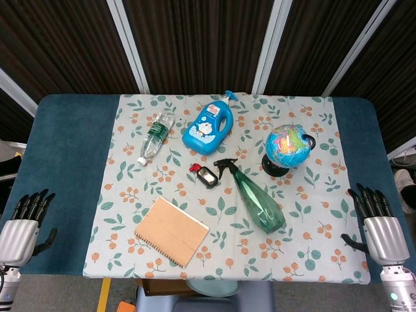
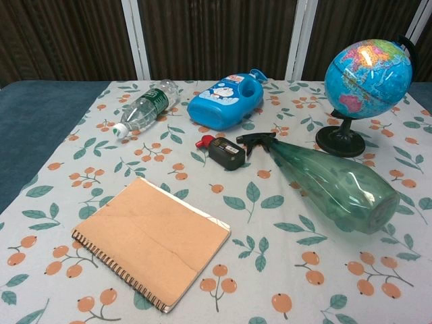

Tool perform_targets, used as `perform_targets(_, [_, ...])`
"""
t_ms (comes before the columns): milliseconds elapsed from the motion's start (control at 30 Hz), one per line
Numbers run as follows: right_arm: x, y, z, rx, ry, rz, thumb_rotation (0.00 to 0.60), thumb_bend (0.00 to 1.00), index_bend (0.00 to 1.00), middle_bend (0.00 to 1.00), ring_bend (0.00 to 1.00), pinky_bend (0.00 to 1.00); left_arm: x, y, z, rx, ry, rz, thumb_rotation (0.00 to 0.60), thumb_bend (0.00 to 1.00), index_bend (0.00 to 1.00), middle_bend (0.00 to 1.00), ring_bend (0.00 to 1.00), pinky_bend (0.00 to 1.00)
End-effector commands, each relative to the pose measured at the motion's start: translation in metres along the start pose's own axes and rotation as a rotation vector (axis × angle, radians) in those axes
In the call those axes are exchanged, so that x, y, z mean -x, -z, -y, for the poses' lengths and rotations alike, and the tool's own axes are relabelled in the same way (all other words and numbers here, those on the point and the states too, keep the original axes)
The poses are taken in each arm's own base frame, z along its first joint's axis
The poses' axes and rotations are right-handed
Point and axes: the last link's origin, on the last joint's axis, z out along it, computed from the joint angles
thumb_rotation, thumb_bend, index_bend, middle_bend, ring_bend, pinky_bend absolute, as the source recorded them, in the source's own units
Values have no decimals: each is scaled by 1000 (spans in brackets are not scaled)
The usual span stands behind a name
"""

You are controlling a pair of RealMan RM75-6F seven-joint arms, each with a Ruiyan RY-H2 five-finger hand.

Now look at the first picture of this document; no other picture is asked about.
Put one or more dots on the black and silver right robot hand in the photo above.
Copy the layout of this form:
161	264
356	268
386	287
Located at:
385	239

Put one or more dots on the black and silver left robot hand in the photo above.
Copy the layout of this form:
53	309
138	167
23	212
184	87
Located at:
18	239

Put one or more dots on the small globe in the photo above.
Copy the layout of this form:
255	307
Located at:
284	146

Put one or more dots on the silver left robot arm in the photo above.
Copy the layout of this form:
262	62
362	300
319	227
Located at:
8	286

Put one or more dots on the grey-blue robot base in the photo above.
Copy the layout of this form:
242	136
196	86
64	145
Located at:
208	304

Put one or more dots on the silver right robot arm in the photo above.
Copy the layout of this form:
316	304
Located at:
398	287

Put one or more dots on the white shoe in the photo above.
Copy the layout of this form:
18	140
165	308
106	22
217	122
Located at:
404	178

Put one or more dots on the dark blue table cover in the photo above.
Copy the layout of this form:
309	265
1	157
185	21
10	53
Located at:
65	146

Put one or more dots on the brown ribbed partition panel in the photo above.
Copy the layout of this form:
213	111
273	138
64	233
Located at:
201	42
65	39
318	42
396	65
9	112

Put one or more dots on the green transparent spray bottle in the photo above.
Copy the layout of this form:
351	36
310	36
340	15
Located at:
256	201

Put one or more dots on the brown cardboard box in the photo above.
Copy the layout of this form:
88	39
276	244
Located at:
162	287

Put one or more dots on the orange spiral notebook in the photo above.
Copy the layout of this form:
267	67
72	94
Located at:
172	230

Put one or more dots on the floral leaf-print tablecloth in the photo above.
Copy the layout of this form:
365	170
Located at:
227	256

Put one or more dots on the clear water bottle, green label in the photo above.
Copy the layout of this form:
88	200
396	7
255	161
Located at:
155	136

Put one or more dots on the pale teal round plate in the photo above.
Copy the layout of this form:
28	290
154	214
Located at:
213	287

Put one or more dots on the black ink bottle, red cap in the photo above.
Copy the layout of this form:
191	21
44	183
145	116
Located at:
206	177

